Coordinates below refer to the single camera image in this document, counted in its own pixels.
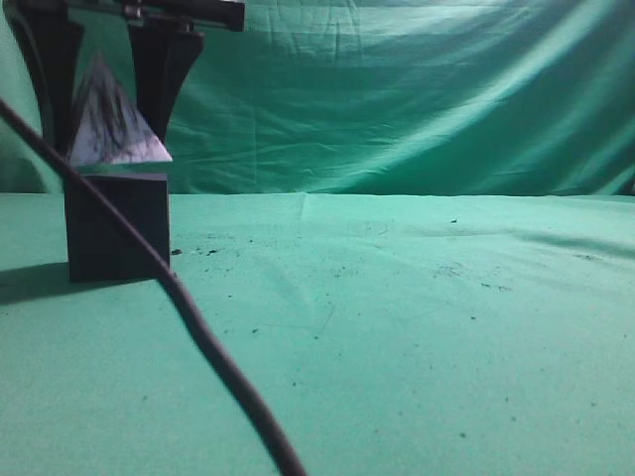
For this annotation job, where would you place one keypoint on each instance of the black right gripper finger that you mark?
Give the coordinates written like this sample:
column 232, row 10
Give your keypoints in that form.
column 49, row 42

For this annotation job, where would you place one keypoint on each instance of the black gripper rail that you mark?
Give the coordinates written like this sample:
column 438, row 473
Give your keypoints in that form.
column 164, row 52

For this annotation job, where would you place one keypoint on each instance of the white purple marbled square pyramid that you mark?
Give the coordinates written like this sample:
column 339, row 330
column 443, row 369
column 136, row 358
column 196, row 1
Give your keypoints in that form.
column 107, row 128

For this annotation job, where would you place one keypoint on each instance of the dark purple cube block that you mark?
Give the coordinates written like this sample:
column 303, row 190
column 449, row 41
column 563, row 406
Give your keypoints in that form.
column 96, row 250

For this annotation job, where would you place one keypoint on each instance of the green backdrop cloth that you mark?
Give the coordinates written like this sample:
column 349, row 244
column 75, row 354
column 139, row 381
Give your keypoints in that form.
column 410, row 97

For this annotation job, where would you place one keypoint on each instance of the green table cloth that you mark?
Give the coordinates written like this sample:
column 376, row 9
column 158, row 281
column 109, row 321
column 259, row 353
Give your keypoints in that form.
column 390, row 335

